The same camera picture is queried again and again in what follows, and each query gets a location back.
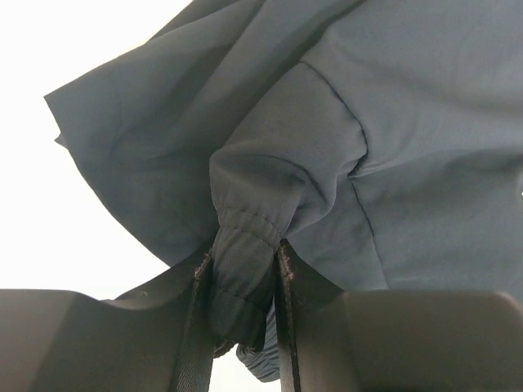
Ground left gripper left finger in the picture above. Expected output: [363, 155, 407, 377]
[1, 248, 214, 391]

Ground dark navy shorts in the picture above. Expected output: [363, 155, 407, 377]
[45, 1, 522, 382]

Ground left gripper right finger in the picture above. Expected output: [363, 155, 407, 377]
[275, 243, 522, 391]

